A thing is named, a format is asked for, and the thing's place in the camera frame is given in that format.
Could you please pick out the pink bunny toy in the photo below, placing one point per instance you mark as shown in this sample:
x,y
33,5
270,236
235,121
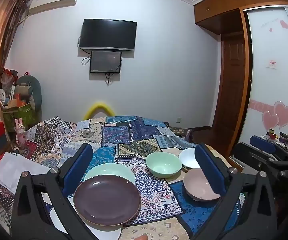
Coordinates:
x,y
20,132

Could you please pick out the yellow fluffy object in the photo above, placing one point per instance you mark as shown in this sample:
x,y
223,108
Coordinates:
x,y
93,107

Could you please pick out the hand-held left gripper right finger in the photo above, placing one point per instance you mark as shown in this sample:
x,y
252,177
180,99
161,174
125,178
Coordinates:
x,y
210,172

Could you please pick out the yellow-lid jar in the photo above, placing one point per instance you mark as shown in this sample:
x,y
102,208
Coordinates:
x,y
272,133

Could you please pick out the white bowl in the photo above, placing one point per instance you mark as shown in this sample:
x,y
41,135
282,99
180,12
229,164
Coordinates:
x,y
187,157

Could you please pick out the wall-mounted black television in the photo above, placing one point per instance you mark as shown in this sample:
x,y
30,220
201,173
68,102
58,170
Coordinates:
x,y
107,33

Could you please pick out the wall socket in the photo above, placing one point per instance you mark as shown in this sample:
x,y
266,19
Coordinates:
x,y
179,120

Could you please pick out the patchwork printed blanket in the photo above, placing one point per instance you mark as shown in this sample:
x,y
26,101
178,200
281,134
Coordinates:
x,y
134,135

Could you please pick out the pink bowl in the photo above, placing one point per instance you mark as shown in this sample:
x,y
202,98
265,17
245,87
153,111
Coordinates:
x,y
196,185

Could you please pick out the white heart-print sliding door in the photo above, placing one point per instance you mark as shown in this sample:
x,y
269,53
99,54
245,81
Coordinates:
x,y
266,42

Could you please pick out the brown wooden door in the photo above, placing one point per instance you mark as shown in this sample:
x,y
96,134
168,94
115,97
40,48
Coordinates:
x,y
231,80

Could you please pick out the green bag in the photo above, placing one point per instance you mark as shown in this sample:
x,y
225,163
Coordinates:
x,y
26,116

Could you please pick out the small white fan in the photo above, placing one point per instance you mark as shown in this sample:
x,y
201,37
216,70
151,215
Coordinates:
x,y
1,96

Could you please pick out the purple plate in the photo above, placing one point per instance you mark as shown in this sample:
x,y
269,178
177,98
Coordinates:
x,y
106,200

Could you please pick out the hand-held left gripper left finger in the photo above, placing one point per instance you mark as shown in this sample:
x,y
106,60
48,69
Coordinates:
x,y
77,171

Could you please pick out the white air conditioner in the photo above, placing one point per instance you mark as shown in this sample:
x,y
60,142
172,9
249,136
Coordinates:
x,y
53,1

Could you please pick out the green bowl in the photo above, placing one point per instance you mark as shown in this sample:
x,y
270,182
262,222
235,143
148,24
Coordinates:
x,y
162,165

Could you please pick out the dark jar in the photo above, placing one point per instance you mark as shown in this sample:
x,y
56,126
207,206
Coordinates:
x,y
283,137

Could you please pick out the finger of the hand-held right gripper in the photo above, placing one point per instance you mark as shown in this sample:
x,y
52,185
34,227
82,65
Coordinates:
x,y
262,143
249,156

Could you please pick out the white cloth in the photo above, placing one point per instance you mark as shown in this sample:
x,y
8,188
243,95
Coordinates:
x,y
11,167

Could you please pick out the wooden overhead cabinet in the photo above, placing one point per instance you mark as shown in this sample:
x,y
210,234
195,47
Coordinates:
x,y
221,7

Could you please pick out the green plate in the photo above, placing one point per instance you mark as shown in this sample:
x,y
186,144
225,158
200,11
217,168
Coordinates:
x,y
108,170

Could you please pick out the small black wall monitor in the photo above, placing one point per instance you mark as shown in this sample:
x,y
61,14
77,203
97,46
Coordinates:
x,y
105,61

